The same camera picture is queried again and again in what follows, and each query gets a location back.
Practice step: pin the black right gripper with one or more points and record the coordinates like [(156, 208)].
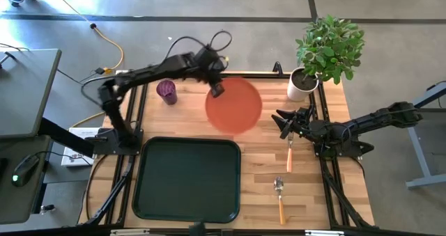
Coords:
[(303, 123)]

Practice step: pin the green leafy plant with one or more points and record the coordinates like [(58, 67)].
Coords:
[(329, 48)]

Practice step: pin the white cardboard box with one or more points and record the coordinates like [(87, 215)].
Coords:
[(78, 159)]

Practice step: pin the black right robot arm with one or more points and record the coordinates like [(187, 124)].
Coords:
[(376, 119)]

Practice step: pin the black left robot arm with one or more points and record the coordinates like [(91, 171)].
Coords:
[(150, 72)]

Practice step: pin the purple patterned cup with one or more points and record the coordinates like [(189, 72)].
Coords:
[(167, 91)]

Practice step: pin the dark desk top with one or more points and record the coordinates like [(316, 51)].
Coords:
[(21, 201)]

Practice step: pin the white textured plant pot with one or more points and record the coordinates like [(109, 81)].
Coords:
[(298, 90)]

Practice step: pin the black computer mouse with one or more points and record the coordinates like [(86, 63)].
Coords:
[(25, 170)]

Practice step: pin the dark green plastic tray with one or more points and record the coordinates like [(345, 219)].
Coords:
[(186, 180)]

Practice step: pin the grey desk top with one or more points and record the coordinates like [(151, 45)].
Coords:
[(26, 90)]

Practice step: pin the orange round plate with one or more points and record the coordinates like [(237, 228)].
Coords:
[(235, 107)]

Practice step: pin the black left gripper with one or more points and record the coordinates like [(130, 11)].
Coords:
[(210, 65)]

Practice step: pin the black table clamp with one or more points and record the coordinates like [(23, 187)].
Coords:
[(277, 69)]

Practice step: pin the black aluminium table frame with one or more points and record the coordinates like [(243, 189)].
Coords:
[(258, 75)]

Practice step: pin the grey metal stand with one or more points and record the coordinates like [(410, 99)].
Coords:
[(420, 152)]

